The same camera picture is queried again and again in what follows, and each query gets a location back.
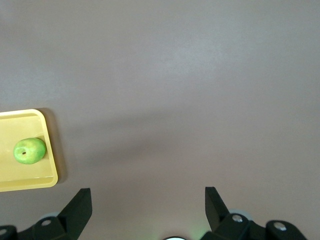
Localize yellow plastic tray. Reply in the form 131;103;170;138
0;108;59;193

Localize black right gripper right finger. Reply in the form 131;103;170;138
199;186;307;240

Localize green apple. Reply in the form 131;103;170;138
13;137;47;165

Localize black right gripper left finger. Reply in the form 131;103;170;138
0;187;94;240

